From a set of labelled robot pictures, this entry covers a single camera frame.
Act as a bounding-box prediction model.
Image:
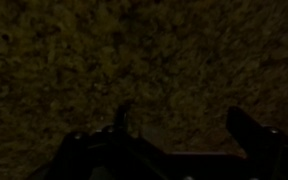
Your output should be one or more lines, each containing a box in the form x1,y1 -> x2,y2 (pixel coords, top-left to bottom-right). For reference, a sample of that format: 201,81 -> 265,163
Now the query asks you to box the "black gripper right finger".
217,105 -> 262,158

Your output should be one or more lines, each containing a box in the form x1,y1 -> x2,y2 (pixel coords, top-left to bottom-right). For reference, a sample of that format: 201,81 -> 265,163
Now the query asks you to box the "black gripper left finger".
113,104 -> 130,132

